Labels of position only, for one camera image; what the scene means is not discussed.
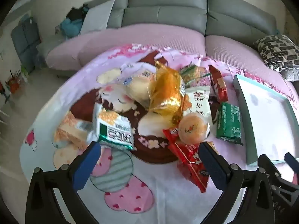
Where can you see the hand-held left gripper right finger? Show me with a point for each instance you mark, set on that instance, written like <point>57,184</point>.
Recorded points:
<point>212,163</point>

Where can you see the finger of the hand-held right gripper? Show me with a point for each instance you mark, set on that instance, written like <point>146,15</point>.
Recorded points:
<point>292,164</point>
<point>272,168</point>

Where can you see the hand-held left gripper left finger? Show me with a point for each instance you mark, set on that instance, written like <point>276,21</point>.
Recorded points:
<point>86,165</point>

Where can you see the red snack packet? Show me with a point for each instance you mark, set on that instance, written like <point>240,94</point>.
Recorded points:
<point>189,163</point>
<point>170,134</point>

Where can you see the orange wafer packet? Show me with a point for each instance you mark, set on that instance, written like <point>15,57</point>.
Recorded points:
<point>70,130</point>

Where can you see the round orange cake packet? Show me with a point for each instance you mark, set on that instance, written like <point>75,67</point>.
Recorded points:
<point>192,128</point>

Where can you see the green and white snack packet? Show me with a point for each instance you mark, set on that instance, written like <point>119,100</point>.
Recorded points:
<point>114,128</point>

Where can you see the teal rimmed white box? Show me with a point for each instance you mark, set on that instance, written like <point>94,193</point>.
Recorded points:
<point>268,121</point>

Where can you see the red brown biscuit packet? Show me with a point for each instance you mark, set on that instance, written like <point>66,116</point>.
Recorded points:
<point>219,86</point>

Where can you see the golden snack packet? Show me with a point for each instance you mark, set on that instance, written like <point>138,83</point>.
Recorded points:
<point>167,91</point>

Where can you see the purple biscuit packet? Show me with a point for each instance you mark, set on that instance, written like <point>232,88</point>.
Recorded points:
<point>198,77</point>

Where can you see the printed cartoon blanket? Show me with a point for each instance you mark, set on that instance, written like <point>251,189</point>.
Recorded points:
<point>163,191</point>

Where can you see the white rice cracker packet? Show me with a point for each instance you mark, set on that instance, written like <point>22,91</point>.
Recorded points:
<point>198,102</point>

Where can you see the grey cushion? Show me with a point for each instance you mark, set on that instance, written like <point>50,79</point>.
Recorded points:
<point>290,74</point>

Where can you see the clear bun packet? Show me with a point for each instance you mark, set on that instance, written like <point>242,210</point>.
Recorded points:
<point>137,88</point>

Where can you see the metal chair leg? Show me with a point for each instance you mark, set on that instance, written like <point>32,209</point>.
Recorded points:
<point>3,113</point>

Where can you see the red basket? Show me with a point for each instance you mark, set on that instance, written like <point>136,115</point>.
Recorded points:
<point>14,82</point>

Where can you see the green container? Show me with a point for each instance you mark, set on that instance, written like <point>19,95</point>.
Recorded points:
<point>25,71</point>

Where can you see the black and white patterned cushion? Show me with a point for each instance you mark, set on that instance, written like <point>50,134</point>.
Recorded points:
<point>278,51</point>

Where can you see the pink sofa cover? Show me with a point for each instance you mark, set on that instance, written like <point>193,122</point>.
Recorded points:
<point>140,37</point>

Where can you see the blue cabinet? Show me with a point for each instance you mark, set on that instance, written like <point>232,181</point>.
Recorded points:
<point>23,37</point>

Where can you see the light grey pillow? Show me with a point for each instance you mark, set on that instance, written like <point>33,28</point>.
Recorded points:
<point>98,18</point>

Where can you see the black bag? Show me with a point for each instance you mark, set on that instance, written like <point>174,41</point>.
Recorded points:
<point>74,14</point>

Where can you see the grey sofa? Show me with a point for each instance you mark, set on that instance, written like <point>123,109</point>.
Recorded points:
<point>163,16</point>

